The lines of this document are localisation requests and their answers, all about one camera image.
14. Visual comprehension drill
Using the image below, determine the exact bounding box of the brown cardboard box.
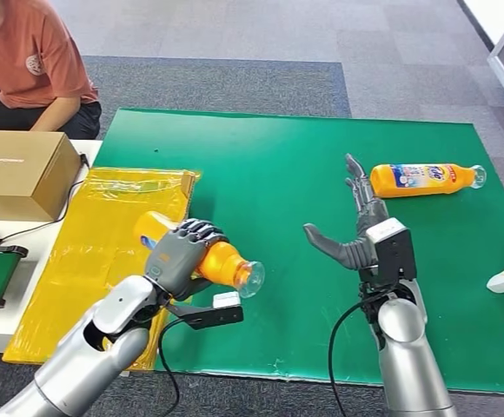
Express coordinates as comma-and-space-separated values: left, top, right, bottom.
0, 130, 82, 223

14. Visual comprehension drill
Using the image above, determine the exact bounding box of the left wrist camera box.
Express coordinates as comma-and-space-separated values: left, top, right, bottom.
167, 291, 245, 332

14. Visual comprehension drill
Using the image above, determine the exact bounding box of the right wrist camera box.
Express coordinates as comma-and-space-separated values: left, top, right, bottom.
358, 217, 418, 287

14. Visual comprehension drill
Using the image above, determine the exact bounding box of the white side table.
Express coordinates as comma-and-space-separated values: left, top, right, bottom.
0, 136, 103, 354

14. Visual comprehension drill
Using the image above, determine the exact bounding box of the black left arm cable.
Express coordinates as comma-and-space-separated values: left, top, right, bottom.
157, 317, 192, 417

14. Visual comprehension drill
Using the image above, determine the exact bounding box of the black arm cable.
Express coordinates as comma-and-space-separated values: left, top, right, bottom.
157, 317, 192, 417
327, 292, 382, 417

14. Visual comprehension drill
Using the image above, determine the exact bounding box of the yellow plastic wrapped package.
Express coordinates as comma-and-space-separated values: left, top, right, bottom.
2, 167, 202, 371

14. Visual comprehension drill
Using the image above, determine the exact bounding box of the orange bottle with clear cap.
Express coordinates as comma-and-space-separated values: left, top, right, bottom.
369, 163, 487, 200
133, 211, 266, 299

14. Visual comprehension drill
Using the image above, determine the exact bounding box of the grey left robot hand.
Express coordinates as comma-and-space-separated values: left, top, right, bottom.
144, 218, 230, 301

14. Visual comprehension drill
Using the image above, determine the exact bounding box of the green table mat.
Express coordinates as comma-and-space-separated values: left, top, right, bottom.
93, 108, 504, 395

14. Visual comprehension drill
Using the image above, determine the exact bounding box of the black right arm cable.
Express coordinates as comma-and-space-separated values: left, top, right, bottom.
327, 292, 382, 417

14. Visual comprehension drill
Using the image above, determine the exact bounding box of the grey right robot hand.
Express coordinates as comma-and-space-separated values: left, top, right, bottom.
302, 153, 390, 272

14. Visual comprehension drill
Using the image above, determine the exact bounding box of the thin black table cable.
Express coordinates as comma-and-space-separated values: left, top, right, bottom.
0, 152, 91, 246

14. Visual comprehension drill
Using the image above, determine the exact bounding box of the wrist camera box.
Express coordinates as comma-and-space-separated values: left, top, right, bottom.
167, 291, 245, 332
358, 217, 418, 287

